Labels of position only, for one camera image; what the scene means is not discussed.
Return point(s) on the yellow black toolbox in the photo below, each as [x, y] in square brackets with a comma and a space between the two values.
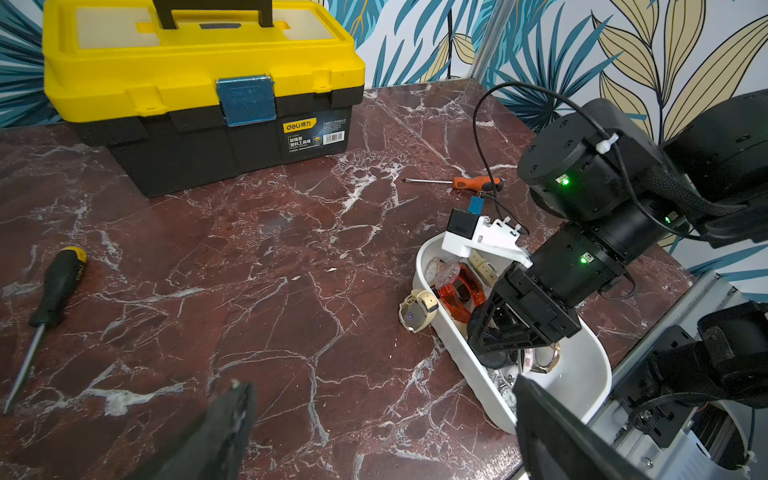
[186, 93]

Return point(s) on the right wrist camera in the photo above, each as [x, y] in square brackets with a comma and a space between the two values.
[469, 230]

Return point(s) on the dark strap rose gold watch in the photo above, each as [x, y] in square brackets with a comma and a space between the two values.
[540, 360]

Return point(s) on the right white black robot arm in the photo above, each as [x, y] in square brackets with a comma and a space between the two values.
[618, 193]

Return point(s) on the white plastic storage tray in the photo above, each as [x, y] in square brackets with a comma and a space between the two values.
[581, 381]

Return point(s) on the small beige watch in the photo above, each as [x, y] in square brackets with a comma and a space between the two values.
[417, 310]

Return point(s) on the silver pendant chain watch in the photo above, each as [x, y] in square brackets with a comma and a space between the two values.
[504, 380]

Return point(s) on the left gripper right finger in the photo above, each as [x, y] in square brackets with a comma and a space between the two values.
[555, 444]

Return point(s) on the right aluminium corner post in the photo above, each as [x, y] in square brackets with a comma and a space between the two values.
[487, 34]

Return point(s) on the red transparent watch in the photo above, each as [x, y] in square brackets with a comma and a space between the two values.
[463, 296]

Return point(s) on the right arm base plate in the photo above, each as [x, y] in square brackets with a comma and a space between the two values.
[642, 384]

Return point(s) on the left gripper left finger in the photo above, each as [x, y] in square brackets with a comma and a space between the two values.
[212, 446]

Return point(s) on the orange handled screwdriver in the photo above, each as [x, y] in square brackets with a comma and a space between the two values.
[474, 184]

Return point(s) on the black band watch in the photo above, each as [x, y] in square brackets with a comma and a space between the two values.
[497, 359]

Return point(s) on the pink beige strap watch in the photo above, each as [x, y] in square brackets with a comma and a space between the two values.
[440, 273]

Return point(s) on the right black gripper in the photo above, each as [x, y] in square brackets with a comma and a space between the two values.
[532, 307]

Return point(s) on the black handled screwdriver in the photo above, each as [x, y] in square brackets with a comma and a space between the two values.
[61, 279]

